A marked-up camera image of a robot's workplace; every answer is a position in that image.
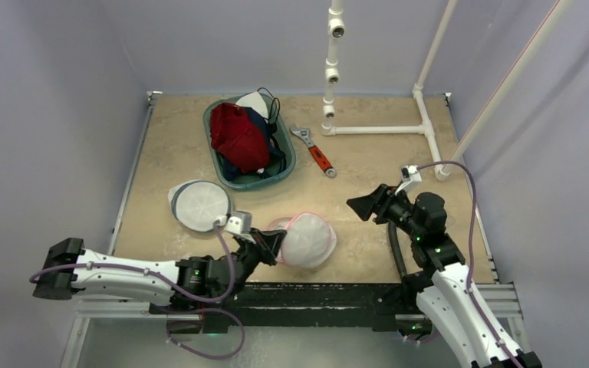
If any red-handled adjustable wrench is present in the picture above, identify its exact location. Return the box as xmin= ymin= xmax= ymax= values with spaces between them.
xmin=290 ymin=126 xmax=337 ymax=178

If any small pink-zip mesh bag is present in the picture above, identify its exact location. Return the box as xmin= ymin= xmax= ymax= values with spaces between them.
xmin=267 ymin=212 xmax=337 ymax=268

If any teal plastic basin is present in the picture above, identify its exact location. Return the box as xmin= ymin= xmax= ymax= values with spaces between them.
xmin=203 ymin=87 xmax=297 ymax=191

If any red lace bra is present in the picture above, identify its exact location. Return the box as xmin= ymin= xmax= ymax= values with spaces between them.
xmin=209 ymin=102 xmax=271 ymax=176

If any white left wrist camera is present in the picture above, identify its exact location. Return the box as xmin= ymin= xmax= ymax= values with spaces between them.
xmin=213 ymin=211 xmax=252 ymax=237

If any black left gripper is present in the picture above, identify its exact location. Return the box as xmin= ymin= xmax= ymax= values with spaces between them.
xmin=235 ymin=226 xmax=287 ymax=282

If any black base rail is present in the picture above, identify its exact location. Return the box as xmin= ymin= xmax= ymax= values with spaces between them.
xmin=150 ymin=281 xmax=450 ymax=335

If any white PVC pipe rack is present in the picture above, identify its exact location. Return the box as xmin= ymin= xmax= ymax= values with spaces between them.
xmin=321 ymin=0 xmax=577 ymax=182

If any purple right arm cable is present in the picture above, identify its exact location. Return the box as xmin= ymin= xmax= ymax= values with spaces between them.
xmin=416 ymin=160 xmax=527 ymax=368

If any navy blue bra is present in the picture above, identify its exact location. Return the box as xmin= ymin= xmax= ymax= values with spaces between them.
xmin=218 ymin=106 xmax=287 ymax=181

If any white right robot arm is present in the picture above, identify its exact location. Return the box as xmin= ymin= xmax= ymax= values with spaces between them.
xmin=347 ymin=184 xmax=542 ymax=367

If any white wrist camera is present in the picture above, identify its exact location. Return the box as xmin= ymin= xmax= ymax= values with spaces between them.
xmin=394 ymin=165 xmax=423 ymax=195
xmin=213 ymin=211 xmax=252 ymax=237

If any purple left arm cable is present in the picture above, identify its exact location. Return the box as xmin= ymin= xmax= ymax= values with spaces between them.
xmin=29 ymin=223 xmax=238 ymax=306

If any black corrugated hose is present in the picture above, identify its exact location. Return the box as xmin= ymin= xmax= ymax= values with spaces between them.
xmin=387 ymin=222 xmax=408 ymax=281

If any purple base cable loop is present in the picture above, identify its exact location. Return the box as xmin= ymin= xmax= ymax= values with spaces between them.
xmin=166 ymin=307 xmax=247 ymax=362

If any white and black bra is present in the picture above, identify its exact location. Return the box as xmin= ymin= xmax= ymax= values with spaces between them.
xmin=235 ymin=87 xmax=281 ymax=123

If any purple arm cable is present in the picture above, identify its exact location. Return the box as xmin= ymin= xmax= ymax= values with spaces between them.
xmin=29 ymin=223 xmax=238 ymax=306
xmin=416 ymin=160 xmax=527 ymax=368

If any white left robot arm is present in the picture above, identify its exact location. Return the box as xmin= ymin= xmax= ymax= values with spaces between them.
xmin=29 ymin=228 xmax=287 ymax=314

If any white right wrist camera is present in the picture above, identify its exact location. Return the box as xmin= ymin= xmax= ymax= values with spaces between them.
xmin=394 ymin=165 xmax=423 ymax=195

